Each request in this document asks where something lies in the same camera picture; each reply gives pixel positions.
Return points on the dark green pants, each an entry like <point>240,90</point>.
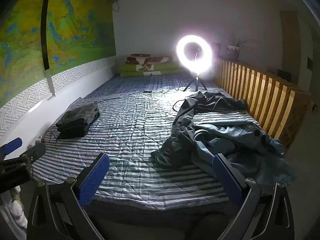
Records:
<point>185,135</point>

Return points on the blue denim garment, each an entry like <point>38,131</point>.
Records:
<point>237,140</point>

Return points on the stack of folded dark clothes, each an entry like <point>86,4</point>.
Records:
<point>77,122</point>

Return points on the potted plant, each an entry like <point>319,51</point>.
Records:
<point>233,51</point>

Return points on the dark picture frame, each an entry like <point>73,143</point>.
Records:
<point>216,49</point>

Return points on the black tripod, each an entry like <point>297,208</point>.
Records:
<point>196,82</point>

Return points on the person's left forearm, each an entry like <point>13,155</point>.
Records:
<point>15,212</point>

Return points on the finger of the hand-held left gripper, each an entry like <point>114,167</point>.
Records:
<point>12,146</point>
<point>35,152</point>

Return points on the brown patterned folded blanket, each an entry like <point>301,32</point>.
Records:
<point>150,59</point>

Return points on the green landscape wall poster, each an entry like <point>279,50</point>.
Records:
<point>75,17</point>

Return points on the wooden door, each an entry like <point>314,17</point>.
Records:
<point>290,42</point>

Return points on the dark box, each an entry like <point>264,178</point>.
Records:
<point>284,75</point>

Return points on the wooden slat railing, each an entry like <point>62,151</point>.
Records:
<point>262,92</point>

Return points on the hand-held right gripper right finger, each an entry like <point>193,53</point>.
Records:
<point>227,177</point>

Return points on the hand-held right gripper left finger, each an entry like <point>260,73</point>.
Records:
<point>92,180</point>

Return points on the wall switch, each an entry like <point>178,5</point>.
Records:
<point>310,63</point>

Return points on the black and white hanging strip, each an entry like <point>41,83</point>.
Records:
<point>44,42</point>

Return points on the green folded quilt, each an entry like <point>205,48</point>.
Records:
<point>162,68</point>

